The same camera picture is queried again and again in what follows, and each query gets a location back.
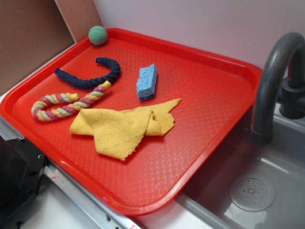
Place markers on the yellow cloth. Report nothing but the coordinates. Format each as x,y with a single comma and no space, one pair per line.
118,133

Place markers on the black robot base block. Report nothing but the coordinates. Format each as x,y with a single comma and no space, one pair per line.
21,168

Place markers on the green textured ball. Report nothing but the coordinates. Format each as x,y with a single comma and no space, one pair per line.
97,35

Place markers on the sink drain strainer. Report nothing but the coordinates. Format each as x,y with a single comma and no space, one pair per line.
252,193

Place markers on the brown cardboard panel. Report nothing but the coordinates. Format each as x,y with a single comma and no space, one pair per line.
32,32

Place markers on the multicolour pastel rope toy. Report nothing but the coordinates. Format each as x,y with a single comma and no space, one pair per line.
58,106

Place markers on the red plastic tray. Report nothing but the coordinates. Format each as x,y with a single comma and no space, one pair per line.
214,92

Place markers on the grey curved faucet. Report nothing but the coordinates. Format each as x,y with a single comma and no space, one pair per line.
282,81

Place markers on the grey sink basin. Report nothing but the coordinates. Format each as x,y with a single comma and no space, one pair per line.
282,161

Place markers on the blue sponge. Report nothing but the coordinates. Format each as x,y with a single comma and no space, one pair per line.
146,84

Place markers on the dark blue rope toy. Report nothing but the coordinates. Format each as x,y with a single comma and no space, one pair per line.
112,76

